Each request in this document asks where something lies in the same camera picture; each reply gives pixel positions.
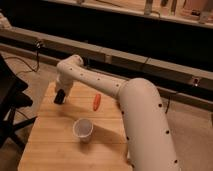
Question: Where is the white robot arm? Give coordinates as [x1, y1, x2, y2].
[55, 55, 181, 171]

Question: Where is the orange carrot toy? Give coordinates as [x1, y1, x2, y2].
[93, 94, 101, 111]

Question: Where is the white paper cup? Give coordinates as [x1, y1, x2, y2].
[73, 118, 93, 143]

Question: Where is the black office chair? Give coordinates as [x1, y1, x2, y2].
[0, 54, 36, 150]

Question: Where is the black cable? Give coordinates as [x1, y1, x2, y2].
[2, 45, 42, 76]

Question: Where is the grey wall rail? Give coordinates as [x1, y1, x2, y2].
[0, 27, 213, 111]

